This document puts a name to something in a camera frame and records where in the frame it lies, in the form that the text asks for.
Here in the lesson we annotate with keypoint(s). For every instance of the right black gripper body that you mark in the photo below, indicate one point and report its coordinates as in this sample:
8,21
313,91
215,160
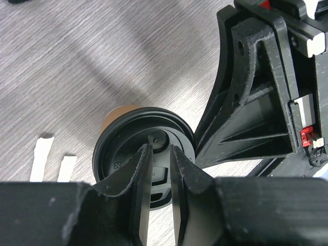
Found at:
307,34

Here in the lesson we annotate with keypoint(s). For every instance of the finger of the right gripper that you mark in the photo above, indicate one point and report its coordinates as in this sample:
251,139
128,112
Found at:
250,114

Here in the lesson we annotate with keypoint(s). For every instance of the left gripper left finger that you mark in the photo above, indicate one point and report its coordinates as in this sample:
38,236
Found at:
74,213

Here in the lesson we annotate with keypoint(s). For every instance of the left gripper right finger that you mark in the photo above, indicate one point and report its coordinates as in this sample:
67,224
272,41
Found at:
245,210

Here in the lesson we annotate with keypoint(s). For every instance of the black plastic cup lid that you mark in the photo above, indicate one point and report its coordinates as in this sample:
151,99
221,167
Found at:
139,143

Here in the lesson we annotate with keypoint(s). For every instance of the brown paper coffee cup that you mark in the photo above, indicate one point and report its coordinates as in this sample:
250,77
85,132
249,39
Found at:
115,114

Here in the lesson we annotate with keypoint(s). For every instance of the white paper straw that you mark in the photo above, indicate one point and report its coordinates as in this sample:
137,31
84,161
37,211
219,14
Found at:
40,156
66,168

